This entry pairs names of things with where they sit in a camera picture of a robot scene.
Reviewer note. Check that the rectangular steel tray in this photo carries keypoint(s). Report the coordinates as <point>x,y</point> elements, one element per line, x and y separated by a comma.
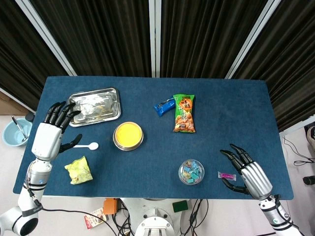
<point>98,105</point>

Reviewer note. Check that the white robot torso base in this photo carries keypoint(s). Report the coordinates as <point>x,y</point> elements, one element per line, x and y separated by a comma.
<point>155,221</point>

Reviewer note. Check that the light blue bowl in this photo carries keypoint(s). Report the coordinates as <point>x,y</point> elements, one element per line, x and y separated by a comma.
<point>12,137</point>

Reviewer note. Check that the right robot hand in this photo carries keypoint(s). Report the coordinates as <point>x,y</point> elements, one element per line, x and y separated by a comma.
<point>257,179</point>

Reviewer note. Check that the dark green block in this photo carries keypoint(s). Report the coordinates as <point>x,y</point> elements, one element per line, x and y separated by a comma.
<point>180,206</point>

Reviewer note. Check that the green snack bag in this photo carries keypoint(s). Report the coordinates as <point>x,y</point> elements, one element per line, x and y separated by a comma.
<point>184,115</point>

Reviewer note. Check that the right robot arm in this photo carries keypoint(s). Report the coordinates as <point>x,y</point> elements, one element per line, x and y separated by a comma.
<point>275,214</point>

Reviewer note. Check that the white frame post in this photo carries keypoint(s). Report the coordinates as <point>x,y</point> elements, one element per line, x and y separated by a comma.
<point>155,37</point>
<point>46,39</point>
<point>253,39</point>

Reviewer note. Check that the clear round clip container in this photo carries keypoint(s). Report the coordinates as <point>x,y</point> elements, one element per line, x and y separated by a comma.
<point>191,172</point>

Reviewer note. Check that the dark pleated curtain panel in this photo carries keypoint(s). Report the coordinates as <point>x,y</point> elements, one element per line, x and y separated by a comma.
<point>204,37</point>
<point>292,61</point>
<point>98,37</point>
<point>17,56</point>

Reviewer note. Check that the red and white carton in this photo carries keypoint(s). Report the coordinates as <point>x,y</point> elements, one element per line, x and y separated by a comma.
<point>94,218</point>

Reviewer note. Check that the crumpled yellow-green snack bag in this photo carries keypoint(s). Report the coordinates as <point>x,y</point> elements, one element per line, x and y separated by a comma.
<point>80,170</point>

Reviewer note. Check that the white plastic spoon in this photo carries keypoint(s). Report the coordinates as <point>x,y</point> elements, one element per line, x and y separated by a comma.
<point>93,146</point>

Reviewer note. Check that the blue table cloth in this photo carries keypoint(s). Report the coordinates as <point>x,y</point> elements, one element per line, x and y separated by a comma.
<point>157,157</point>

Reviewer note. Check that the orange box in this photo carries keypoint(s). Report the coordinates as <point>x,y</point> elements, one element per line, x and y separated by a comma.
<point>110,206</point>

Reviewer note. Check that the black cylindrical object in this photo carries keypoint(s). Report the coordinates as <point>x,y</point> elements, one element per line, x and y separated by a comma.
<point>309,180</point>

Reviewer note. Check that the brown cardboard box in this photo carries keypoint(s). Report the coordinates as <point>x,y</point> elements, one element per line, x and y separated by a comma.
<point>9,108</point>

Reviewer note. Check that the blue snack packet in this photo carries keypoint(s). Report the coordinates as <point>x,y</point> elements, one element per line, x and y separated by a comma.
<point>163,108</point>

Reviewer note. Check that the bowl with yellow filling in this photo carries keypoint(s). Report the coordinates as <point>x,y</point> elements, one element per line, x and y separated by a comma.
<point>128,134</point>

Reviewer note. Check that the white frame rail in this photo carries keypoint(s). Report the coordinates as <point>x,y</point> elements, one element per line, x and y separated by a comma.
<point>295,127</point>
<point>14,99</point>

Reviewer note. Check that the pink item in clear wrapper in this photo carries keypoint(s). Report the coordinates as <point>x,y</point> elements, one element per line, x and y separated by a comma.
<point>227,176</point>

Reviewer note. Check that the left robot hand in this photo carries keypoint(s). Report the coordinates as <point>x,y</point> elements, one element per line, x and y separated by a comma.
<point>46,137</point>

